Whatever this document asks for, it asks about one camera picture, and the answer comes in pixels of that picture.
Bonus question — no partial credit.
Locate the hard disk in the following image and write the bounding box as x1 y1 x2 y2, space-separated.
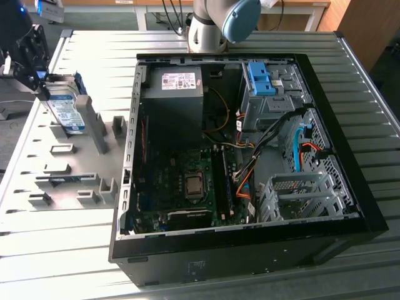
37 71 88 136

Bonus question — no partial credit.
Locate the metal drive cage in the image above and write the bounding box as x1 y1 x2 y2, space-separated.
240 61 313 132

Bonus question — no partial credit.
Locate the black CPU socket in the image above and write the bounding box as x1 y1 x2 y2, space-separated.
182 168 209 204

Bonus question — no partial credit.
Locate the silver CPU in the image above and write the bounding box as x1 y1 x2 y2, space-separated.
186 177 204 194

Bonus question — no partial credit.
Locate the metal disk bay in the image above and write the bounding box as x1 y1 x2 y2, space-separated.
257 171 348 223

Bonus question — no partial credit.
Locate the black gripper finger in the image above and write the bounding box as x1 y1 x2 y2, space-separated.
17 24 51 75
12 61 51 101

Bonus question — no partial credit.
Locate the black RAM slot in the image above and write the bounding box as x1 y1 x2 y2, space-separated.
222 146 236 216
211 146 226 219

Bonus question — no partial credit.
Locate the grey power supply unit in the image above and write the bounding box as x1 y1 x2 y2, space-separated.
142 65 206 148

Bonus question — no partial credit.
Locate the orange-red data wire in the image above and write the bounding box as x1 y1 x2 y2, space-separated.
298 142 323 171

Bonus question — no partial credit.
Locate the grey parts rack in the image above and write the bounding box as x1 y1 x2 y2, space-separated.
27 94 129 213

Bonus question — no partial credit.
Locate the light blue data wire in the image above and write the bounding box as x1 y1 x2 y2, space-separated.
293 123 309 173

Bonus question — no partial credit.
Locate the black open PC case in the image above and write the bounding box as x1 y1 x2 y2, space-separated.
107 52 390 287

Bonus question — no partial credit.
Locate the orange wire bundle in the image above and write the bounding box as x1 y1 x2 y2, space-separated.
236 174 251 200

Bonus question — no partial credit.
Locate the white cable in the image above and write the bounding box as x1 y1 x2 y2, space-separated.
0 99 36 106

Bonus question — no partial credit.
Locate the yellow wire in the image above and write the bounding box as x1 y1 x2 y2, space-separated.
202 89 231 134

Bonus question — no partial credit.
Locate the black graphics card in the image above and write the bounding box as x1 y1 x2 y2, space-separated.
167 208 213 229

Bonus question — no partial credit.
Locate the wooden desk with white frame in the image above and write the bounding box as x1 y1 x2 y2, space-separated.
62 0 332 32

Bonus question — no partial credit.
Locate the multicolour power wire bundle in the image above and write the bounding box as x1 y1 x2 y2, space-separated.
202 132 254 150

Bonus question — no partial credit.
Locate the green motherboard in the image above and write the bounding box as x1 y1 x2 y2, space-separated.
134 146 248 234

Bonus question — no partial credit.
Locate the black cable bundle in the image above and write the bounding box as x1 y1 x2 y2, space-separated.
232 107 306 185

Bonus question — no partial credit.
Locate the blue plastic drive latch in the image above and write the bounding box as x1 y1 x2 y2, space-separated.
246 62 278 96

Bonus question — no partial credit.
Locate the blue RAM stick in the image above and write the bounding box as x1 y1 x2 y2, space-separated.
34 174 96 185

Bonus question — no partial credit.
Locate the brown wooden cabinet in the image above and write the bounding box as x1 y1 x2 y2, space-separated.
317 0 400 73

